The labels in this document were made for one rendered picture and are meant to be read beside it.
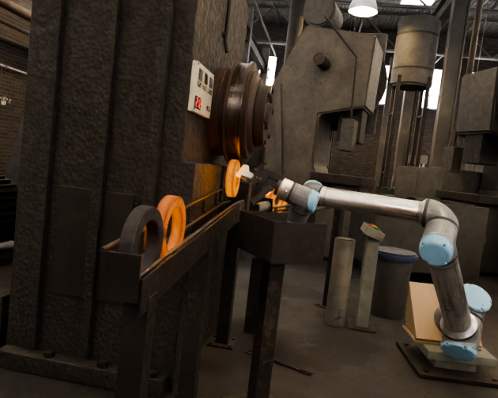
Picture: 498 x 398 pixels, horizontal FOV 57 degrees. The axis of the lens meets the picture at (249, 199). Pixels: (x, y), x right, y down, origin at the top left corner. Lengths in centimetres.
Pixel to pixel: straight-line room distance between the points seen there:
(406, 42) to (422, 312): 898
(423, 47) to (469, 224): 701
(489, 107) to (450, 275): 365
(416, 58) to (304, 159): 651
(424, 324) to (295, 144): 279
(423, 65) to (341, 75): 623
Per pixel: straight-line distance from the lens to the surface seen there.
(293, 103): 488
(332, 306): 280
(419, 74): 1086
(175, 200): 124
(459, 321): 215
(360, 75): 477
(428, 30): 1112
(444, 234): 181
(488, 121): 538
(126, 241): 102
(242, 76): 199
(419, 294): 258
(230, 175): 186
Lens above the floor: 89
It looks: 4 degrees down
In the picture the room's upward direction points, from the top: 6 degrees clockwise
